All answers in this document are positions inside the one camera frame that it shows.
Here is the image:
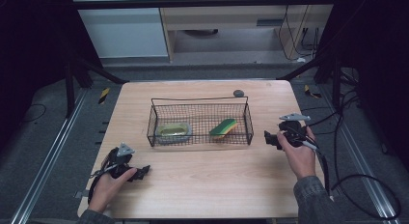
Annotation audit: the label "light wooden desk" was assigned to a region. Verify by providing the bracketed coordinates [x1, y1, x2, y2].
[155, 0, 336, 63]

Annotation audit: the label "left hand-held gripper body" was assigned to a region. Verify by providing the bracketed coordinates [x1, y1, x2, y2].
[101, 141, 136, 180]

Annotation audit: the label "black looped floor cable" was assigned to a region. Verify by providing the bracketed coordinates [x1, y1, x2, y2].
[330, 173, 402, 220]

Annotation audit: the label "yellow and green sponge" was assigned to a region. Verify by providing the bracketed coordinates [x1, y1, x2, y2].
[208, 118, 239, 139]

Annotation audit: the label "right hand-held gripper cable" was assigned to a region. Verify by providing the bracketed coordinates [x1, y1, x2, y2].
[286, 126, 332, 196]

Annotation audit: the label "person's right hand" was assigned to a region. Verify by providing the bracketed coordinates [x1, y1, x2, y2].
[275, 126, 318, 182]

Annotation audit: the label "white cabinet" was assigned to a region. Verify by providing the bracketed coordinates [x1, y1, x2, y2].
[68, 0, 170, 60]

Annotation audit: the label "left hand-held gripper cable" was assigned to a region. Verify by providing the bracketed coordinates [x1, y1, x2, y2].
[87, 164, 119, 204]

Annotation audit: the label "black horizontal bar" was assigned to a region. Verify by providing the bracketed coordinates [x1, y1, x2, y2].
[68, 0, 340, 11]

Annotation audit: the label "person's left hand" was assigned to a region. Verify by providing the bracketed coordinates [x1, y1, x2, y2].
[87, 167, 139, 214]

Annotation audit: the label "metal floor rail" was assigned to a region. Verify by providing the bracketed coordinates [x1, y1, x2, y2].
[10, 88, 89, 224]
[317, 83, 401, 224]

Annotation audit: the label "black hanging cables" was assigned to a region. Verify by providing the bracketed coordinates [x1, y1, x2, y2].
[277, 4, 322, 62]

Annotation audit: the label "green and grey soap dish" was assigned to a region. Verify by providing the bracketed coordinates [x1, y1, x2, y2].
[155, 121, 194, 145]

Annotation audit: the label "hand-held gripper cable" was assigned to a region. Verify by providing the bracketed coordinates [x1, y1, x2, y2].
[87, 164, 119, 204]
[286, 126, 332, 196]

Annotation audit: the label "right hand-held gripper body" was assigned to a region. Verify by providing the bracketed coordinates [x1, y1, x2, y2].
[277, 112, 313, 149]

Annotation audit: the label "black metal stand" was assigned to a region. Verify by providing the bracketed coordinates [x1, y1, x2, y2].
[63, 54, 130, 120]
[276, 51, 343, 110]

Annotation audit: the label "black wire mesh basket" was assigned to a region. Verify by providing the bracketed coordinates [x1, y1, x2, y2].
[146, 96, 255, 148]

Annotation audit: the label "yellow and black striped tape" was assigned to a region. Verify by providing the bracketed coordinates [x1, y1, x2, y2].
[303, 84, 322, 99]
[97, 87, 111, 105]

